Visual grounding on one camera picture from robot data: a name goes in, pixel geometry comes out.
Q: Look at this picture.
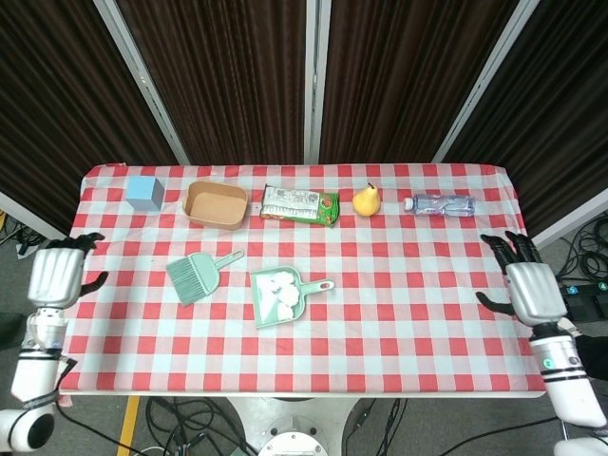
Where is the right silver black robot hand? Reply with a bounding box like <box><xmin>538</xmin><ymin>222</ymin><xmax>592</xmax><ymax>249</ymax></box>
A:
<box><xmin>476</xmin><ymin>231</ymin><xmax>569</xmax><ymax>328</ymax></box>

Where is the brown paper tray box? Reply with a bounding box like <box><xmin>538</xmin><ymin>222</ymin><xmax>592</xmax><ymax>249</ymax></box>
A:
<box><xmin>181</xmin><ymin>180</ymin><xmax>250</xmax><ymax>233</ymax></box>

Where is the light blue cube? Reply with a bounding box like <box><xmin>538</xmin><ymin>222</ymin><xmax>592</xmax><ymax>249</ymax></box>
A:
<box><xmin>125</xmin><ymin>175</ymin><xmax>166</xmax><ymax>212</ymax></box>

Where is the black floor cable bundle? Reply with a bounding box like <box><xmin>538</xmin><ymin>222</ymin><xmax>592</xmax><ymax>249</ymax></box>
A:
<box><xmin>56</xmin><ymin>393</ymin><xmax>260</xmax><ymax>456</ymax></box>
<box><xmin>545</xmin><ymin>213</ymin><xmax>608</xmax><ymax>289</ymax></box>
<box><xmin>0</xmin><ymin>208</ymin><xmax>48</xmax><ymax>261</ymax></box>

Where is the green snack packet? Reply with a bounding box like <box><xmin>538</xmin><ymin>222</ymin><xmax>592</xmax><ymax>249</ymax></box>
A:
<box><xmin>258</xmin><ymin>183</ymin><xmax>341</xmax><ymax>228</ymax></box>

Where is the dark brown partition panel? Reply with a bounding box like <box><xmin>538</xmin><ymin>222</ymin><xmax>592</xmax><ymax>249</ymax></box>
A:
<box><xmin>116</xmin><ymin>0</ymin><xmax>310</xmax><ymax>165</ymax></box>
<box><xmin>0</xmin><ymin>0</ymin><xmax>180</xmax><ymax>234</ymax></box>
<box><xmin>446</xmin><ymin>0</ymin><xmax>608</xmax><ymax>237</ymax></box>
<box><xmin>318</xmin><ymin>0</ymin><xmax>522</xmax><ymax>165</ymax></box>

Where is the yellow pear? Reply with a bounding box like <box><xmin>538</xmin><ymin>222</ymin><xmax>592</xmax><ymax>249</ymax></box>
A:
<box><xmin>351</xmin><ymin>182</ymin><xmax>382</xmax><ymax>219</ymax></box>

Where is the yellow floor tape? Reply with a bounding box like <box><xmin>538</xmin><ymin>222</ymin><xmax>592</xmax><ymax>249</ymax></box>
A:
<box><xmin>116</xmin><ymin>394</ymin><xmax>142</xmax><ymax>456</ymax></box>

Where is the black trouser leg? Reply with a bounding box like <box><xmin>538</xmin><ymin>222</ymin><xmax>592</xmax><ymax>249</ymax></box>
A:
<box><xmin>575</xmin><ymin>330</ymin><xmax>608</xmax><ymax>381</ymax></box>

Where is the white partition bottom rail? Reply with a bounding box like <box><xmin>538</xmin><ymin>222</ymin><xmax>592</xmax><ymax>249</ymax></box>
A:
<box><xmin>529</xmin><ymin>220</ymin><xmax>608</xmax><ymax>252</ymax></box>
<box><xmin>0</xmin><ymin>189</ymin><xmax>70</xmax><ymax>249</ymax></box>

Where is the red white checkered tablecloth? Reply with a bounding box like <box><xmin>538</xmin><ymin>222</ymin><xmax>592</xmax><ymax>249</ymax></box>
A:
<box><xmin>56</xmin><ymin>163</ymin><xmax>547</xmax><ymax>396</ymax></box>

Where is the green plastic hand brush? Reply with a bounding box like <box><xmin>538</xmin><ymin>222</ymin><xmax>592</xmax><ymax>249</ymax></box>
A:
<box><xmin>165</xmin><ymin>249</ymin><xmax>245</xmax><ymax>308</ymax></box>

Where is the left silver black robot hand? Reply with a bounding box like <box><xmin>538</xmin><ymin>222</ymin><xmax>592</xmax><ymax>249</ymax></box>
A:
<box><xmin>26</xmin><ymin>231</ymin><xmax>109</xmax><ymax>308</ymax></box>

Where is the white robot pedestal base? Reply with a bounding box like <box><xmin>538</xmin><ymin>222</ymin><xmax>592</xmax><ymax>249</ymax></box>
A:
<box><xmin>222</xmin><ymin>396</ymin><xmax>370</xmax><ymax>456</ymax></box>

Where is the clear plastic water bottle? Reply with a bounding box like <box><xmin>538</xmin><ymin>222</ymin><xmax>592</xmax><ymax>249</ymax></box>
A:
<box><xmin>403</xmin><ymin>193</ymin><xmax>477</xmax><ymax>219</ymax></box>

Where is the white slanted partition post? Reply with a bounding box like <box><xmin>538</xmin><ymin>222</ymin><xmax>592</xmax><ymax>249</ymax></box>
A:
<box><xmin>92</xmin><ymin>0</ymin><xmax>191</xmax><ymax>166</ymax></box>
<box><xmin>431</xmin><ymin>0</ymin><xmax>542</xmax><ymax>163</ymax></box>

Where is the green plastic dustpan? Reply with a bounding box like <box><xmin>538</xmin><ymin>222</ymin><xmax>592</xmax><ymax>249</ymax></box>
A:
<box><xmin>249</xmin><ymin>265</ymin><xmax>336</xmax><ymax>331</ymax></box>

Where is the white upright partition post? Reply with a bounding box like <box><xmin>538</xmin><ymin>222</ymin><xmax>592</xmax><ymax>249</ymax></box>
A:
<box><xmin>302</xmin><ymin>0</ymin><xmax>333</xmax><ymax>165</ymax></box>

